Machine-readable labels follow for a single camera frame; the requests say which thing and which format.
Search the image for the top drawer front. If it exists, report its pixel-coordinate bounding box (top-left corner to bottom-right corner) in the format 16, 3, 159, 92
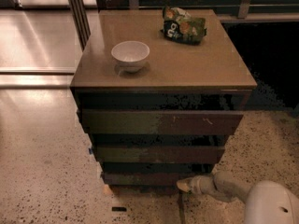
81, 109, 243, 135

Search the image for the green chip bag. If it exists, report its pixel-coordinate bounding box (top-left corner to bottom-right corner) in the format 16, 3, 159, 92
161, 7, 206, 45

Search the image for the drawer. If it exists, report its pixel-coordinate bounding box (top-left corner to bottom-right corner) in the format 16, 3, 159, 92
94, 146, 225, 164
81, 109, 243, 135
102, 171, 200, 187

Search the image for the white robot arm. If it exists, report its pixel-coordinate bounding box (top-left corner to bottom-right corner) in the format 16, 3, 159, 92
177, 172, 299, 224

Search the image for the metal door frame post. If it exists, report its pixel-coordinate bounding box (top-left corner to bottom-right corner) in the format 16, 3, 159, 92
68, 0, 91, 49

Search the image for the middle drawer front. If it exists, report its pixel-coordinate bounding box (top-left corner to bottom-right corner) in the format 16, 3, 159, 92
94, 146, 225, 164

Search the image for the brown drawer cabinet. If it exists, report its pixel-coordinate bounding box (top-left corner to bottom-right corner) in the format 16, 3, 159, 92
70, 10, 256, 175

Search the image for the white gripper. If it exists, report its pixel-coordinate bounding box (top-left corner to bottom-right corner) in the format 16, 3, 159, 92
176, 175, 237, 203

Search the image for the white ceramic bowl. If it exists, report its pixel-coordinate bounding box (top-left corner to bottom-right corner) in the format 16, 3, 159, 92
111, 41, 150, 73

